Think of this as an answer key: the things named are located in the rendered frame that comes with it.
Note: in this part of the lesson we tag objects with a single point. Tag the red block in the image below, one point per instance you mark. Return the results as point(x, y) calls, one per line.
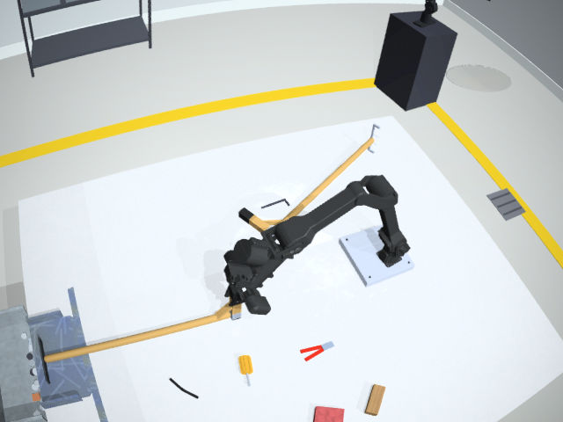
point(325, 414)

